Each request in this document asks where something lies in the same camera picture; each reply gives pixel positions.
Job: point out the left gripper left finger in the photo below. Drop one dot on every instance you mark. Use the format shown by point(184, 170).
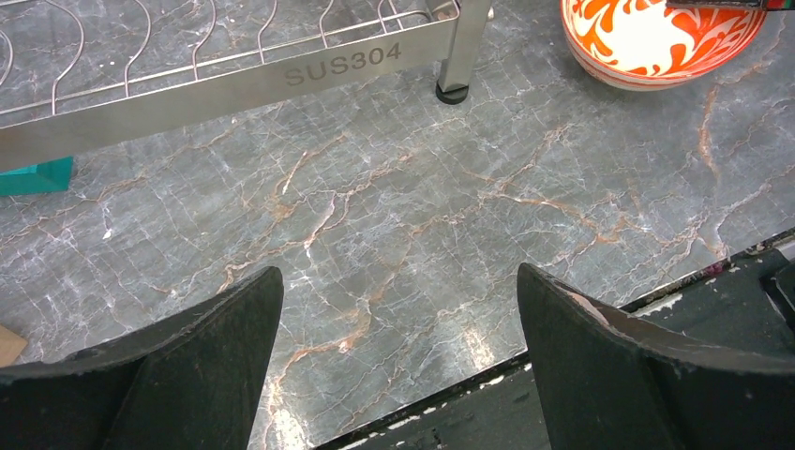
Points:
point(193, 380)

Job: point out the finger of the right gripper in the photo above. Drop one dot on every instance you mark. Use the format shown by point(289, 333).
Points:
point(736, 4)

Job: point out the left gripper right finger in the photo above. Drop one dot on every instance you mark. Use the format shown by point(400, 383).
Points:
point(608, 380)

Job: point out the white bowl orange rim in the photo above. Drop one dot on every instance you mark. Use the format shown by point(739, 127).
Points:
point(648, 46)

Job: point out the metal dish rack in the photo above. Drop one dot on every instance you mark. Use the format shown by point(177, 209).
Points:
point(78, 76)

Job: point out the tan wooden block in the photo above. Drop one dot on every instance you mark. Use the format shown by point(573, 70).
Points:
point(11, 346)

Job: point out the teal block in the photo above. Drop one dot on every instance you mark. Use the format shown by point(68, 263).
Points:
point(52, 176)

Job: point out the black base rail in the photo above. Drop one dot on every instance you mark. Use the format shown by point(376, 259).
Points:
point(745, 302)

